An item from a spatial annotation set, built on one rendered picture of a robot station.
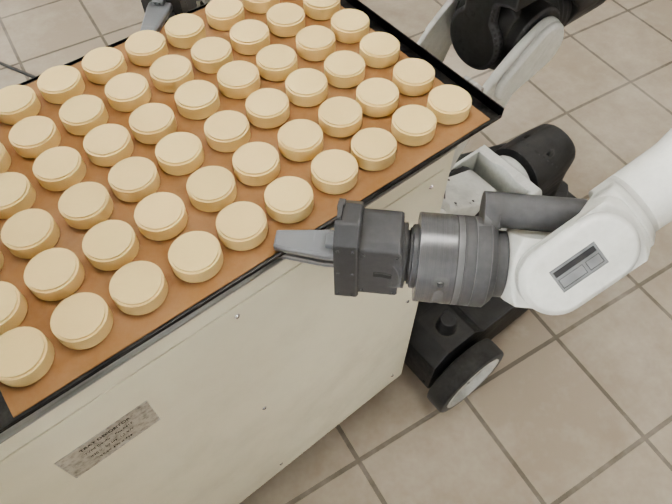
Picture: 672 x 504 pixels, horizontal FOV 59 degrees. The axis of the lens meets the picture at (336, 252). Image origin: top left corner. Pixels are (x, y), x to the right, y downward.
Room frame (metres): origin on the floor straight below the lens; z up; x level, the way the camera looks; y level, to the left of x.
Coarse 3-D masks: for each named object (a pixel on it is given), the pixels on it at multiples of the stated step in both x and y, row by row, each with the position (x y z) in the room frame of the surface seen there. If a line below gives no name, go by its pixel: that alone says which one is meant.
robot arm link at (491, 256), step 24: (504, 192) 0.36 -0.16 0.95; (480, 216) 0.35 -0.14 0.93; (504, 216) 0.33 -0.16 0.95; (528, 216) 0.33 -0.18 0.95; (552, 216) 0.33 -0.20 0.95; (480, 240) 0.31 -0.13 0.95; (504, 240) 0.32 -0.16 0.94; (528, 240) 0.31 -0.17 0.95; (480, 264) 0.29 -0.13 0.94; (504, 264) 0.29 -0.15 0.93; (480, 288) 0.27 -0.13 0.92; (504, 288) 0.28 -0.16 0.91
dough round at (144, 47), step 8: (136, 32) 0.64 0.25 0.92; (144, 32) 0.64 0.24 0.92; (152, 32) 0.64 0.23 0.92; (128, 40) 0.63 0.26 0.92; (136, 40) 0.63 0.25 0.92; (144, 40) 0.63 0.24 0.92; (152, 40) 0.63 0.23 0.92; (160, 40) 0.63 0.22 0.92; (128, 48) 0.61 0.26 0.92; (136, 48) 0.61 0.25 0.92; (144, 48) 0.61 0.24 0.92; (152, 48) 0.61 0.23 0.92; (160, 48) 0.62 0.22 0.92; (128, 56) 0.61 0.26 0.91; (136, 56) 0.60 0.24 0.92; (144, 56) 0.60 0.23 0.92; (152, 56) 0.60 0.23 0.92; (160, 56) 0.61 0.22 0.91; (136, 64) 0.60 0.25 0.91; (144, 64) 0.60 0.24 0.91
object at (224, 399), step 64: (384, 192) 0.45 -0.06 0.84; (192, 320) 0.29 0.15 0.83; (256, 320) 0.33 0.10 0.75; (320, 320) 0.39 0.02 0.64; (384, 320) 0.47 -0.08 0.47; (128, 384) 0.23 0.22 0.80; (192, 384) 0.26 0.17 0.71; (256, 384) 0.31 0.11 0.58; (320, 384) 0.38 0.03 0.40; (384, 384) 0.49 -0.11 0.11; (0, 448) 0.15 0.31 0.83; (64, 448) 0.17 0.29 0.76; (128, 448) 0.20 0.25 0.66; (192, 448) 0.24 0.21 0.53; (256, 448) 0.29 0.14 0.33
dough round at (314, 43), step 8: (304, 32) 0.64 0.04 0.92; (312, 32) 0.64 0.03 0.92; (320, 32) 0.64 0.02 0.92; (328, 32) 0.64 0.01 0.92; (296, 40) 0.63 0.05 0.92; (304, 40) 0.63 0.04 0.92; (312, 40) 0.63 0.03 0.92; (320, 40) 0.63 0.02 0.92; (328, 40) 0.63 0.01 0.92; (296, 48) 0.63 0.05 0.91; (304, 48) 0.62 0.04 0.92; (312, 48) 0.61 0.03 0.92; (320, 48) 0.61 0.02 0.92; (328, 48) 0.62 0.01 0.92; (304, 56) 0.62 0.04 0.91; (312, 56) 0.61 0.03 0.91; (320, 56) 0.61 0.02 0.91
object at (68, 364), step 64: (128, 64) 0.61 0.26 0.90; (192, 64) 0.61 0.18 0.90; (256, 64) 0.61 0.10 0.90; (320, 64) 0.61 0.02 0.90; (0, 128) 0.50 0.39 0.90; (64, 128) 0.50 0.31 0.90; (128, 128) 0.50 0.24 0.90; (192, 128) 0.50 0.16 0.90; (256, 128) 0.50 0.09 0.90; (384, 128) 0.50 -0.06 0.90; (448, 128) 0.50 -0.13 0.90; (256, 192) 0.40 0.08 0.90; (320, 192) 0.40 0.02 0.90; (256, 256) 0.32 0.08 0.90; (128, 320) 0.25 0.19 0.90; (0, 384) 0.19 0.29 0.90; (64, 384) 0.19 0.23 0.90
